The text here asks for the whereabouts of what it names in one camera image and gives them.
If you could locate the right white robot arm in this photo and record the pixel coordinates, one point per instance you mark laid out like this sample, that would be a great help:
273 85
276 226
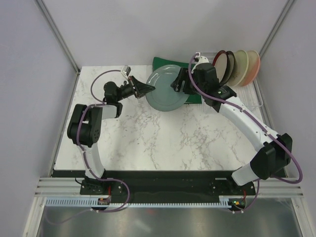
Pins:
273 150

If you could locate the white slotted cable duct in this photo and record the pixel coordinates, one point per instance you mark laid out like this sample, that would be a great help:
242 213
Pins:
221 202

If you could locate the red rimmed cream plate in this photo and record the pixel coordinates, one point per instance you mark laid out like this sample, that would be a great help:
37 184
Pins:
220 62

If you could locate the aluminium corner post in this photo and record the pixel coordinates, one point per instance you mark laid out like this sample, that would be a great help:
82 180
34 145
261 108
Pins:
50 21
277 25

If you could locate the aluminium frame rail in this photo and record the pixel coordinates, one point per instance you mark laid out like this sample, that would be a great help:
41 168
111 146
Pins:
67 187

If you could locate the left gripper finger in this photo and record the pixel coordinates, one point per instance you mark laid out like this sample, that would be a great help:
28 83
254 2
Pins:
143 90
139 85

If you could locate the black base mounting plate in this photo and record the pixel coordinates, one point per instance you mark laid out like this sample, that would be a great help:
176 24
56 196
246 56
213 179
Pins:
166 186

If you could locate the left aluminium corner post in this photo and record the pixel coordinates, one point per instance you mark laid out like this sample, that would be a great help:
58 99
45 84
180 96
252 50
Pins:
50 21

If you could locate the pale green plate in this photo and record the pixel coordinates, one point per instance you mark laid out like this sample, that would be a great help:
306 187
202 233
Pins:
240 67

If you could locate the right aluminium corner post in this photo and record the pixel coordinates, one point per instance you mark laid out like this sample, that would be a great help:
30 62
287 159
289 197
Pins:
277 25

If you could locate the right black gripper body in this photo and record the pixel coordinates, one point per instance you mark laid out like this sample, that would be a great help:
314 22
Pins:
190 85

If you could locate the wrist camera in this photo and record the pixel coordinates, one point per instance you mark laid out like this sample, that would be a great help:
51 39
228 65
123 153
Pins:
125 71
199 59

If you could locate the grey-blue plate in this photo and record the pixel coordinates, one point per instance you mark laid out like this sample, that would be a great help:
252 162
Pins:
164 98

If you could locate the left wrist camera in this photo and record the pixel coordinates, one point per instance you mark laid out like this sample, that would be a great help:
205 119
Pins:
125 71

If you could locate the dark rimmed beige plate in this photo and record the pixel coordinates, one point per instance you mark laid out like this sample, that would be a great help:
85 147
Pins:
230 67

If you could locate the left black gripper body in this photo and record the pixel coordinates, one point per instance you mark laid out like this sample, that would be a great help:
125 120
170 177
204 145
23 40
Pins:
126 91

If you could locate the green ring binder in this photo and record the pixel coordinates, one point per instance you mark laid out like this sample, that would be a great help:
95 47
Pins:
159 62

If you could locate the white wire dish rack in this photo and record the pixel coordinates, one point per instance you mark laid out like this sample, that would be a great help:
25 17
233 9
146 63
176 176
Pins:
250 94

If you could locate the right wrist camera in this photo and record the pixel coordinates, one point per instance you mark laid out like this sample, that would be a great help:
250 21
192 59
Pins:
199 59

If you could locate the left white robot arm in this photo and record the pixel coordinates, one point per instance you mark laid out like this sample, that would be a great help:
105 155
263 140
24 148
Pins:
84 128

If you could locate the pink and cream plate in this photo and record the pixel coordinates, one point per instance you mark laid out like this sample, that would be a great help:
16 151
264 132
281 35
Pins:
253 67

